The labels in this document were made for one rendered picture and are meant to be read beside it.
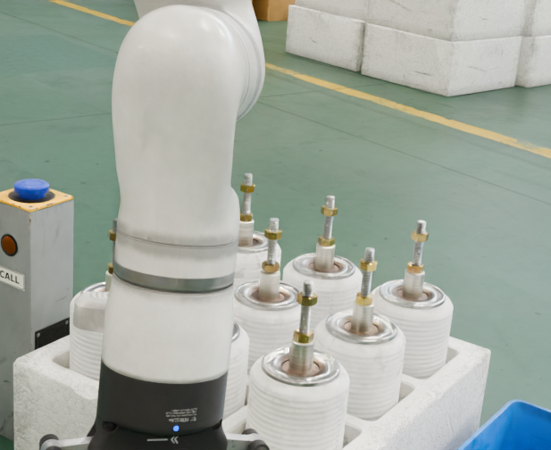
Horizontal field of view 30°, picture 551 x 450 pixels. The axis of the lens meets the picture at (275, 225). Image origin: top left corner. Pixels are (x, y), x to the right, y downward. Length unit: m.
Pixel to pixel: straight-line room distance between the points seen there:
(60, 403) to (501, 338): 0.84
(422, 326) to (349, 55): 2.69
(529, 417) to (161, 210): 0.80
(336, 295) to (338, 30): 2.68
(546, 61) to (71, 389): 3.00
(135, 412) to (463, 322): 1.21
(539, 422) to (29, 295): 0.62
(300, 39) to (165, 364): 3.44
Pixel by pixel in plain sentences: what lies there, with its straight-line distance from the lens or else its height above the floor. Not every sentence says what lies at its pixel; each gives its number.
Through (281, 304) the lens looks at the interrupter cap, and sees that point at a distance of 1.12.
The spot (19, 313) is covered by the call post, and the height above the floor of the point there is 0.18.
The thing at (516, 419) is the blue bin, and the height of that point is 0.10.
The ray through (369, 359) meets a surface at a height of 0.24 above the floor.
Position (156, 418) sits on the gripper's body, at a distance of 0.59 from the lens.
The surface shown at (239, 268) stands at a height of 0.23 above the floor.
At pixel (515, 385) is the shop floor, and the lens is 1.59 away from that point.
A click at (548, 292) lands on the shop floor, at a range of 1.95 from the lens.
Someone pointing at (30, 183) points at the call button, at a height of 0.33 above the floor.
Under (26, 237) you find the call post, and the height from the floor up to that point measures 0.28.
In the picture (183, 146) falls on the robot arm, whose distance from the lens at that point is 0.54.
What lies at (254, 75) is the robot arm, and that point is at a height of 0.59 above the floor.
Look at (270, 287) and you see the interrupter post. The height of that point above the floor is 0.27.
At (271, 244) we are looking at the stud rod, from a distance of 1.11.
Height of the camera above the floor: 0.71
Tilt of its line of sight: 20 degrees down
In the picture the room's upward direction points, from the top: 5 degrees clockwise
